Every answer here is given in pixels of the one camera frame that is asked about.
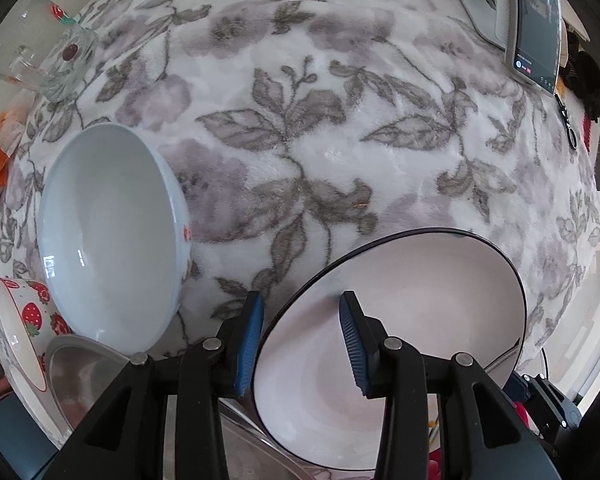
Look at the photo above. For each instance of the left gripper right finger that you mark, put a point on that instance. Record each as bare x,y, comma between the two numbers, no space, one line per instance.
482,435

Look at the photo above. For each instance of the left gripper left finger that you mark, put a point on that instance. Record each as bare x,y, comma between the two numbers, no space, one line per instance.
122,434

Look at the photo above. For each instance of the white plate black rim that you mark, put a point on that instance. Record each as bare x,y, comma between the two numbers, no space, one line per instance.
443,291

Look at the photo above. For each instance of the strawberry pattern round bowl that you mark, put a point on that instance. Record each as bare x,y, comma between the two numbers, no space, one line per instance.
30,322

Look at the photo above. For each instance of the small light blue bowl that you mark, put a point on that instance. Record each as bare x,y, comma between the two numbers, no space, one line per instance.
114,238

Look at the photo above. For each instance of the orange snack packet left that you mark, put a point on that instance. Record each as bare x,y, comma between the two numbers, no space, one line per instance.
12,124

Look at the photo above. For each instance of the floral grey white tablecloth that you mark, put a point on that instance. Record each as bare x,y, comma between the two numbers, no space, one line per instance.
301,129

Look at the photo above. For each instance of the clear glass mug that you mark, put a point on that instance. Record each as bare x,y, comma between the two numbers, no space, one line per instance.
47,51

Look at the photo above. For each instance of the smartphone on stand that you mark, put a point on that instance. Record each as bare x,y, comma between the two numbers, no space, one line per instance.
534,41

